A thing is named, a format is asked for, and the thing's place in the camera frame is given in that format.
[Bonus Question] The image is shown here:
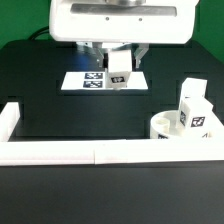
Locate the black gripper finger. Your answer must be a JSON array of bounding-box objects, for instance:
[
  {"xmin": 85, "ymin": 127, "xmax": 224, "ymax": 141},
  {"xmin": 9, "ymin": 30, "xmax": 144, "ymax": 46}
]
[
  {"xmin": 93, "ymin": 42, "xmax": 109, "ymax": 69},
  {"xmin": 134, "ymin": 43, "xmax": 149, "ymax": 68}
]

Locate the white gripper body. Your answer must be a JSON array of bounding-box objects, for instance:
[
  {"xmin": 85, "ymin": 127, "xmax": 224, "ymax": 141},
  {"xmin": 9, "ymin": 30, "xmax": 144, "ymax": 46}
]
[{"xmin": 49, "ymin": 0, "xmax": 199, "ymax": 44}]

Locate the white round stool seat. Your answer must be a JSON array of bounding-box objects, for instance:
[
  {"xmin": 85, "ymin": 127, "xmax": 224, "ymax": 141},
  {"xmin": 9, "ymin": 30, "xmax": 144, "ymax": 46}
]
[{"xmin": 150, "ymin": 110, "xmax": 210, "ymax": 139}]

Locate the white sheet with tags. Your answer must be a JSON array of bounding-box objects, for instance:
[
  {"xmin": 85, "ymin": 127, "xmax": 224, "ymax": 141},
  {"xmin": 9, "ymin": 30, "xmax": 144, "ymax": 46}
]
[{"xmin": 61, "ymin": 71, "xmax": 148, "ymax": 91}]

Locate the white U-shaped boundary fence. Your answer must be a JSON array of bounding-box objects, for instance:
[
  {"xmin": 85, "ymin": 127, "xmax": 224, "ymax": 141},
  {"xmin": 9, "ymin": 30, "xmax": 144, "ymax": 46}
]
[{"xmin": 0, "ymin": 102, "xmax": 224, "ymax": 166}]

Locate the black cable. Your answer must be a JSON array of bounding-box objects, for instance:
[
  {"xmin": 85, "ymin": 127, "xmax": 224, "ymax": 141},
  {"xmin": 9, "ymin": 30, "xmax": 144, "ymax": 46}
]
[{"xmin": 30, "ymin": 26, "xmax": 52, "ymax": 41}]

